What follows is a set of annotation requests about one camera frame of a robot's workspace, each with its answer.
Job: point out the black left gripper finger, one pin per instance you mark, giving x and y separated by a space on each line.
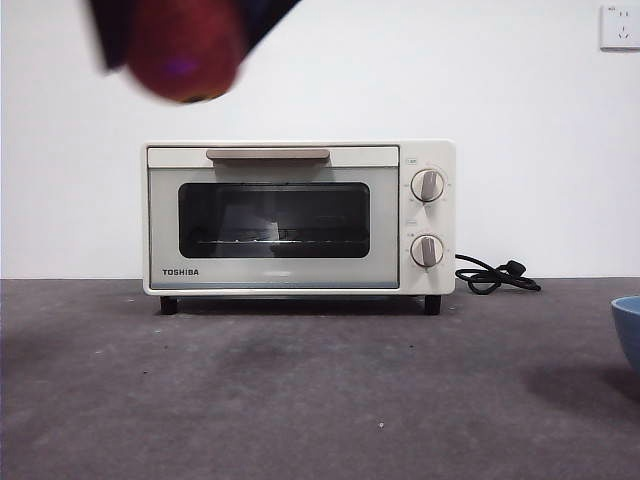
260 17
112 30

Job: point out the red apple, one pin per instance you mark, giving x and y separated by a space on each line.
182 50

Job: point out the blue bowl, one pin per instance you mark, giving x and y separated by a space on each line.
629 325

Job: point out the cream Toshiba toaster oven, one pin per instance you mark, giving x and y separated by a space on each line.
430 150

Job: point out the cream oven knob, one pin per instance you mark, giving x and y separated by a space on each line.
427 251
428 186

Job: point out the white wall socket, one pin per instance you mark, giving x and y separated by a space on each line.
621 27

